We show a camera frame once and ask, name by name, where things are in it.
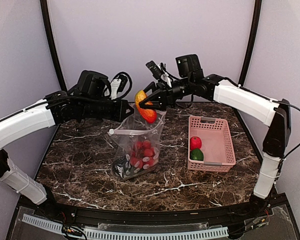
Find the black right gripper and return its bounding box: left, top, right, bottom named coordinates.
left=136, top=75, right=193, bottom=110

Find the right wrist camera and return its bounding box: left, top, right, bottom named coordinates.
left=145, top=60, right=172, bottom=88

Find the black frame post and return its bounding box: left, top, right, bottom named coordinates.
left=238, top=0, right=262, bottom=86
left=39, top=0, right=67, bottom=91

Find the orange yellow mango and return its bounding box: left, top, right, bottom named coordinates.
left=134, top=89, right=158, bottom=124

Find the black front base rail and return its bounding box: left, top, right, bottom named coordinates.
left=18, top=193, right=290, bottom=233

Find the black right frame post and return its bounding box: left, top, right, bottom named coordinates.
left=238, top=0, right=262, bottom=86

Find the white slotted cable duct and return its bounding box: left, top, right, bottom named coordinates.
left=21, top=214, right=229, bottom=240

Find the dark purple eggplant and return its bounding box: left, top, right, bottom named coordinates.
left=111, top=156, right=131, bottom=180

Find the pink perforated plastic basket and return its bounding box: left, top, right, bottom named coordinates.
left=187, top=115, right=236, bottom=173

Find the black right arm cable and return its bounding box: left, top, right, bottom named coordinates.
left=274, top=102, right=300, bottom=161

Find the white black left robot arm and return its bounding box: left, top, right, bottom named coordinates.
left=0, top=70, right=134, bottom=218

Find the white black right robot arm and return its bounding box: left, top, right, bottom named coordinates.
left=139, top=54, right=291, bottom=217

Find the clear zip top bag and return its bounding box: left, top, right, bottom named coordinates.
left=107, top=104, right=166, bottom=180

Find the black left frame post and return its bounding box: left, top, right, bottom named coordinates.
left=39, top=0, right=67, bottom=91

